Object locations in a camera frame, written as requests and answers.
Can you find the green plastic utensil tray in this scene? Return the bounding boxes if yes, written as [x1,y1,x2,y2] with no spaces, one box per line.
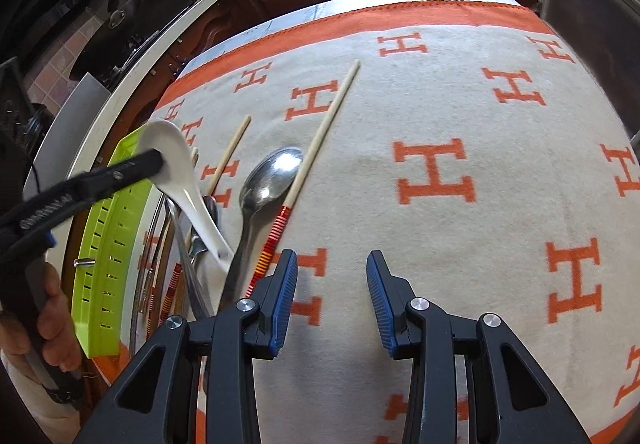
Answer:
[70,124,154,359]

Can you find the metal chopstick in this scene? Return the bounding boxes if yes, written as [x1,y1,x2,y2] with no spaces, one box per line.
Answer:
[128,198,164,358]

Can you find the white ceramic soup spoon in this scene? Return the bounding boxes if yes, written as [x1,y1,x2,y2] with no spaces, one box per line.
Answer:
[138,120,232,275]

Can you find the wooden handled metal spoon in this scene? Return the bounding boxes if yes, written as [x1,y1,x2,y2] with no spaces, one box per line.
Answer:
[164,195,222,319]

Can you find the light chopstick red band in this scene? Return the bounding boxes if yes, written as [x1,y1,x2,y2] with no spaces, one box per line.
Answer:
[159,114,253,325]

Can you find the large metal spoon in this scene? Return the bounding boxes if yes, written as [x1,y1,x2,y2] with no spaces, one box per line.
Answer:
[218,146,304,311]

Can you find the person's left hand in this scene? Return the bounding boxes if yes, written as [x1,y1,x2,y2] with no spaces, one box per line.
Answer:
[1,263,82,382]

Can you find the stainless steel counter panel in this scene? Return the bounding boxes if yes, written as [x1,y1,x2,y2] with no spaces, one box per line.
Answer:
[35,73,111,190]

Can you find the black gas stove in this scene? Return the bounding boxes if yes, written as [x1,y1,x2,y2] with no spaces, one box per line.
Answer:
[70,0,197,86]

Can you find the orange beige H blanket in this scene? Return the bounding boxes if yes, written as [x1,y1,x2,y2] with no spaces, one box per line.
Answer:
[153,0,639,443]

